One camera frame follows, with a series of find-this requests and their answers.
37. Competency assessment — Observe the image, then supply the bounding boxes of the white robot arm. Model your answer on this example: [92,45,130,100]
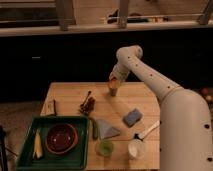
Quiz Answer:
[109,45,213,171]

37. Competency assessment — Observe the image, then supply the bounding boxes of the small brown cup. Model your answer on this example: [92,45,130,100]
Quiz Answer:
[109,88,118,97]

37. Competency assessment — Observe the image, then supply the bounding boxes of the dark brown spoon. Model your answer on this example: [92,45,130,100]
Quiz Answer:
[80,91,92,108]

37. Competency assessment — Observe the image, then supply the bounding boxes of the blue sponge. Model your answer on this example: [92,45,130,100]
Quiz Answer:
[123,109,142,127]

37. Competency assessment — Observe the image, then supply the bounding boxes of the green cucumber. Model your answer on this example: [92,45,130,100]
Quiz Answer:
[90,118,99,140]

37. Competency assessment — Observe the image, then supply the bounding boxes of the wooden folding table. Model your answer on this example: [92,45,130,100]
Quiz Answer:
[41,82,160,171]

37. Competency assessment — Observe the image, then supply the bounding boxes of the grey triangular cloth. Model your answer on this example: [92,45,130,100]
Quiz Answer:
[97,119,120,139]

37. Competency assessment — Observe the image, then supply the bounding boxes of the dark stick utensil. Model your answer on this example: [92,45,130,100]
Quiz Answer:
[53,99,57,116]

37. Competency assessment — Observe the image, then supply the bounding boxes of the green plastic cup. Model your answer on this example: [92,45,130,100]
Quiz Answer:
[95,140,114,157]

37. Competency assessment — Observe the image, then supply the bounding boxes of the white cup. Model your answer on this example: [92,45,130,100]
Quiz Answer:
[128,139,145,160]

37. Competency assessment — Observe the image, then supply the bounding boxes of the dark red bowl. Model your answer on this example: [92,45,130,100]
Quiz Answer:
[45,123,78,155]

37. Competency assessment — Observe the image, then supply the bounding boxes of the green plastic tray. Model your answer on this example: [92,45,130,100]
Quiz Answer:
[16,116,89,171]

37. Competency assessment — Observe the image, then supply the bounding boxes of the yellow corn cob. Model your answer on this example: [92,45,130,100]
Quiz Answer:
[33,129,43,159]

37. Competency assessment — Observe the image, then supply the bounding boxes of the black stand at left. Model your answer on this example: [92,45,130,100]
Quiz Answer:
[0,125,8,171]

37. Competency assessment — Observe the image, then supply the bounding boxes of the white handled brush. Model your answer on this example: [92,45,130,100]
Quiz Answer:
[134,121,160,141]

